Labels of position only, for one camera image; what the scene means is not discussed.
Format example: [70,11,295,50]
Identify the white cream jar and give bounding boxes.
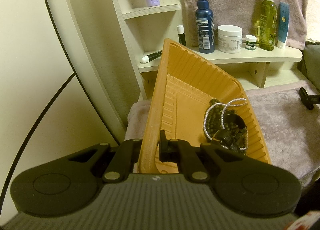
[217,25,242,53]

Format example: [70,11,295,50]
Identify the dark green bead necklace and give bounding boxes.
[204,98,241,141]

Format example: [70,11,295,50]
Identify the small green-label jar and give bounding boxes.
[245,35,257,51]

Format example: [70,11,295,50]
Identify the grey cushion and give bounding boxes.
[298,41,320,90]

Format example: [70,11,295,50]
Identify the black white lip balm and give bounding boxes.
[177,25,186,46]

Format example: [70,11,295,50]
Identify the black white pen tube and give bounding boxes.
[140,50,162,64]

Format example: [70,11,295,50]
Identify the green oil spray bottle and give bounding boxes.
[259,0,277,51]

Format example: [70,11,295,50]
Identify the yellow plastic tray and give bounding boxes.
[137,39,271,174]

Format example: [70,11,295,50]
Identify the white pearl necklace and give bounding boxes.
[203,98,249,150]

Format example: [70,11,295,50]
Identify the blue white tube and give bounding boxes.
[277,1,290,50]

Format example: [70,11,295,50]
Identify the cream corner shelf unit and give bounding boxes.
[37,0,303,143]

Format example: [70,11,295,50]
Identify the black watch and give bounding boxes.
[213,129,234,147]

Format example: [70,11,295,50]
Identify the blue spray bottle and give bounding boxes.
[195,0,215,53]

